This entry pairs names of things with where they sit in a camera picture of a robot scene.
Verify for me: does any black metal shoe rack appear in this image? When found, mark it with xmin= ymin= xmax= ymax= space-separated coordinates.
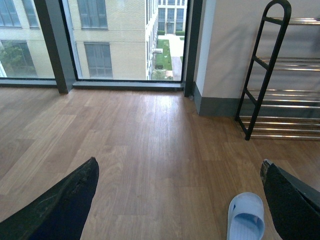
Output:
xmin=234 ymin=0 xmax=320 ymax=141

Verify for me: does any window frame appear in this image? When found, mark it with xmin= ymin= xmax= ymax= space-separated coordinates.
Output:
xmin=0 ymin=0 xmax=203 ymax=97

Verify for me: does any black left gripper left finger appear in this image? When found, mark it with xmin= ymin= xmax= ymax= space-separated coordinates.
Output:
xmin=0 ymin=157 xmax=99 ymax=240

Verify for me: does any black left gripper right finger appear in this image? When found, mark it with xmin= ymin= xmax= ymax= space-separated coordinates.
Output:
xmin=260 ymin=159 xmax=320 ymax=240

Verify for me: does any light blue slide slipper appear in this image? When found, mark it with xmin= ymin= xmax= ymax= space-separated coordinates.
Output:
xmin=226 ymin=192 xmax=265 ymax=240

